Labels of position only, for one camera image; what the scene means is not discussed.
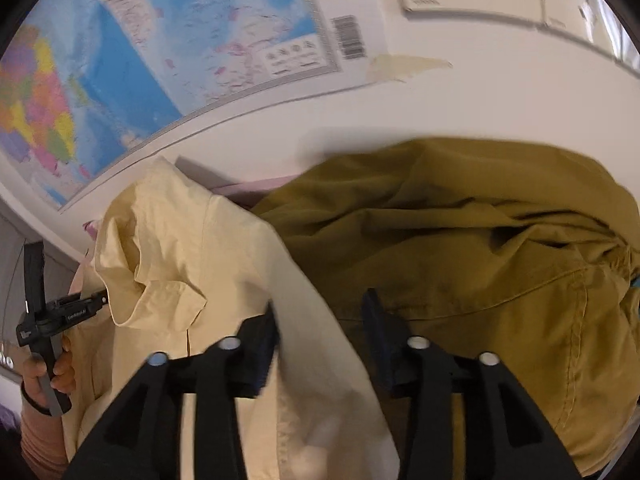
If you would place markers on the beige tape strip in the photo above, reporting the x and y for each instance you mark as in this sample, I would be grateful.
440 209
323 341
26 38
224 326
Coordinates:
399 67

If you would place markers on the cream yellow jacket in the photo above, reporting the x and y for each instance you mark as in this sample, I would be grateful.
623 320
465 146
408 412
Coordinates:
183 268

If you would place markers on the olive mustard jacket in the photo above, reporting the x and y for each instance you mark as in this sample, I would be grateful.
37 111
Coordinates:
524 250

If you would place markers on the colourful wall map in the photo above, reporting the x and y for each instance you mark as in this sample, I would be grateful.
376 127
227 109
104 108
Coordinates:
85 83

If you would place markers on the pink bed sheet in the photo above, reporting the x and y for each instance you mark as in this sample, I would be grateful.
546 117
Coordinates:
248 194

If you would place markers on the person's left hand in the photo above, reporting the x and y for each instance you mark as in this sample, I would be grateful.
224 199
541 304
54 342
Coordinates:
63 379

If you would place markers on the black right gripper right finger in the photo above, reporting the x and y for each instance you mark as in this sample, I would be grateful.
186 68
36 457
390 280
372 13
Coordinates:
467 418

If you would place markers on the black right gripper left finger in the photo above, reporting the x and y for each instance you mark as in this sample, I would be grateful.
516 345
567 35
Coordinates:
139 435

